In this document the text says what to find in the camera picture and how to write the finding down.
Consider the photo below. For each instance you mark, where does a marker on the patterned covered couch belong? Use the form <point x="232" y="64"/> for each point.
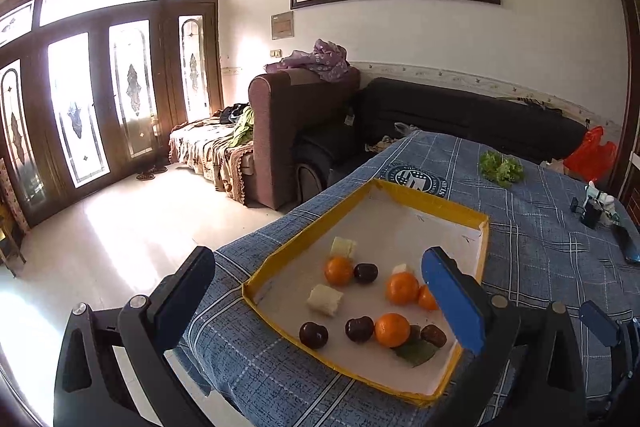
<point x="219" y="148"/>

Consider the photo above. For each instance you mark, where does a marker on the small dark plum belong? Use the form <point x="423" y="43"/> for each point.
<point x="312" y="335"/>

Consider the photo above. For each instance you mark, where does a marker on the red plastic bag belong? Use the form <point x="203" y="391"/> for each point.
<point x="592" y="160"/>

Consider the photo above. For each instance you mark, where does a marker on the blue plaid tablecloth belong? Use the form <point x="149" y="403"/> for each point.
<point x="538" y="252"/>

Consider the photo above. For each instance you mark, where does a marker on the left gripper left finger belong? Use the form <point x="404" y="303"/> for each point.
<point x="89" y="389"/>

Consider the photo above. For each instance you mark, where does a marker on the small mandarin orange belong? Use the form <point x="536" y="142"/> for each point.
<point x="426" y="300"/>

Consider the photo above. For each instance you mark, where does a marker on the mandarin orange with leaf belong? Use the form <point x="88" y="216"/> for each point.
<point x="393" y="331"/>

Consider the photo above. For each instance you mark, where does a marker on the red date fruit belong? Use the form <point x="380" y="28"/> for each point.
<point x="434" y="335"/>

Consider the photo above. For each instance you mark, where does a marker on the green lettuce bunch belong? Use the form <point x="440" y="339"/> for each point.
<point x="502" y="170"/>

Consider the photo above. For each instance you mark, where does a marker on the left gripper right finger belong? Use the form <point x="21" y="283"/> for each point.
<point x="547" y="388"/>

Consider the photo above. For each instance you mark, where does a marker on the wooden glass door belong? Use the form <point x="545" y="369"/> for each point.
<point x="91" y="89"/>

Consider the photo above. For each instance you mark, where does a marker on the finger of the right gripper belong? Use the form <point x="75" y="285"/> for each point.
<point x="607" y="330"/>

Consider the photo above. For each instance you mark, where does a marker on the yellow cardboard tray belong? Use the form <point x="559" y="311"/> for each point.
<point x="391" y="225"/>

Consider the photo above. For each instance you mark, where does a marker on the grey wall panel box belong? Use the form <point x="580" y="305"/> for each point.
<point x="282" y="25"/>

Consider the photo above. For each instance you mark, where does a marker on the small pale fruit piece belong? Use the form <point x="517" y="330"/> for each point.
<point x="403" y="268"/>

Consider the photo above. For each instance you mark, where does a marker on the pale banana chunk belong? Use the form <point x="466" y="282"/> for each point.
<point x="325" y="300"/>
<point x="344" y="248"/>

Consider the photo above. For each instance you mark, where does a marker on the black sofa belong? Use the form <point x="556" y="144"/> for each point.
<point x="326" y="152"/>

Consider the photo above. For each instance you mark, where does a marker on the purple cloth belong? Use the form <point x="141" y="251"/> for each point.
<point x="327" y="60"/>

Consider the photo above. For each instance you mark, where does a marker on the brown armchair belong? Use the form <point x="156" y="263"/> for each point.
<point x="283" y="103"/>

